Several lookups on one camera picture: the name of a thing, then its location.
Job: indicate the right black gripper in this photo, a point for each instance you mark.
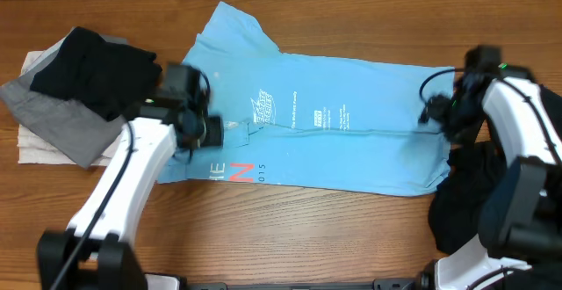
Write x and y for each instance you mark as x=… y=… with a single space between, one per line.
x=435 y=112

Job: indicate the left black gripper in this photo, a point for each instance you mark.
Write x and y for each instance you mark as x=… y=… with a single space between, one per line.
x=214 y=128

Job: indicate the light blue t-shirt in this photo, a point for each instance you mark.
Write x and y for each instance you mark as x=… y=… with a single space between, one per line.
x=312 y=121

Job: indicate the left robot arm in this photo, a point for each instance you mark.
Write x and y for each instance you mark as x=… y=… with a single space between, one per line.
x=95 y=251

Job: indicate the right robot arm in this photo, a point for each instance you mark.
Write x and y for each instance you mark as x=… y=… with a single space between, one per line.
x=517 y=243

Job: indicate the black garment pile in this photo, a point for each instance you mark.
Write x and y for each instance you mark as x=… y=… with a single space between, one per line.
x=455 y=209

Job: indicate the folded black garment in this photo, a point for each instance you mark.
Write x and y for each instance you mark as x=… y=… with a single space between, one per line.
x=106 y=77

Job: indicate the folded grey garment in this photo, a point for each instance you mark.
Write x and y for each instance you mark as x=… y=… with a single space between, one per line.
x=69 y=126

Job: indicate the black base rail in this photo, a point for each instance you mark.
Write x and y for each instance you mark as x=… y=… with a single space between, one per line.
x=298 y=285

